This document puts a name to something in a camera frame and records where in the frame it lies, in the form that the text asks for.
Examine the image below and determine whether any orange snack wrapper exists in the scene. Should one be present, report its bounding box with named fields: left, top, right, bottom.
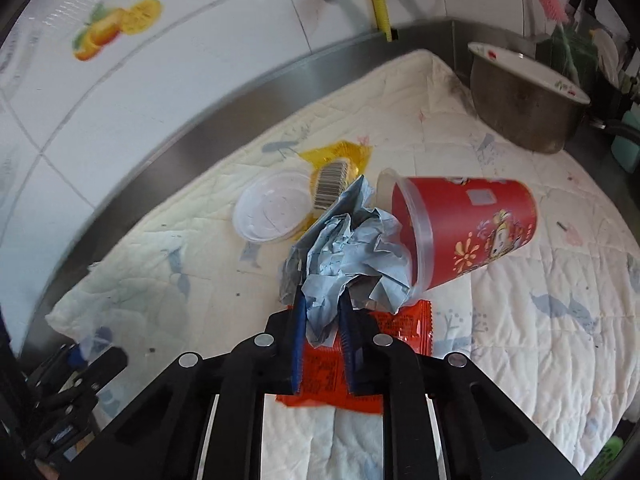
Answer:
left=276, top=299, right=433, bottom=415

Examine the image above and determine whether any grey paper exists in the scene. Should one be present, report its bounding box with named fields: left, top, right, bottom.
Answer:
left=280, top=176, right=412, bottom=347

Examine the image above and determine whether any white plastic lid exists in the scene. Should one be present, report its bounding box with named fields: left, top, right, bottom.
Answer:
left=232, top=169, right=312, bottom=244

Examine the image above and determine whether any red cartoon plastic cup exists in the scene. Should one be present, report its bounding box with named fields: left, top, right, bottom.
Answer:
left=376, top=169, right=537, bottom=306

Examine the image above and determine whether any yellow snack wrapper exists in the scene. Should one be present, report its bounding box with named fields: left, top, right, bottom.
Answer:
left=299, top=141, right=372, bottom=219

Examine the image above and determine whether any green trash basket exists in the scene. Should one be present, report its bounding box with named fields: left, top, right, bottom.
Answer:
left=582, top=436, right=624, bottom=480

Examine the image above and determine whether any white quilted cloth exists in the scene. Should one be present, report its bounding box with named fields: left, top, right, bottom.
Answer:
left=47, top=51, right=639, bottom=470

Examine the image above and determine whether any enamel pot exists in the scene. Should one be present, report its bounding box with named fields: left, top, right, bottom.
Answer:
left=468, top=42, right=590, bottom=154

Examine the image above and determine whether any green utensil holder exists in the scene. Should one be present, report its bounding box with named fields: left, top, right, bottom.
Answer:
left=550, top=27, right=598, bottom=88

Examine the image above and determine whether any yellow gas hose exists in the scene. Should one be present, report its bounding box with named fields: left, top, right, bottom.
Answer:
left=366, top=0, right=394, bottom=44

